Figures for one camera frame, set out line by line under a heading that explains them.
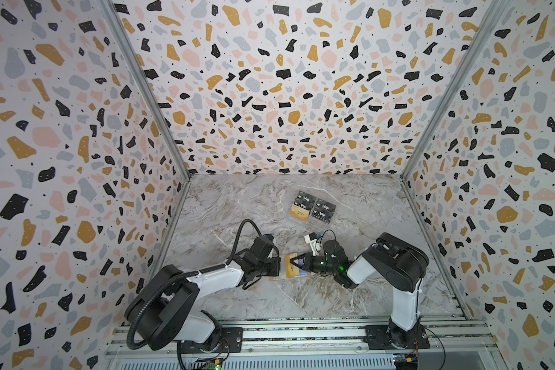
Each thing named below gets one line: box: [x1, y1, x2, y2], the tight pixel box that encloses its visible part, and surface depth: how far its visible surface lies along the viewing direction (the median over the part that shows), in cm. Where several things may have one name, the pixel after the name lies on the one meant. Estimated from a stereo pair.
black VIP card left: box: [292, 190, 317, 211], surface depth 103 cm
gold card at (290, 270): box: [285, 252, 300, 279], surface depth 89 cm
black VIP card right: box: [311, 198, 337, 224], surface depth 100 cm
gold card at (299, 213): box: [289, 203, 310, 222], surface depth 103 cm
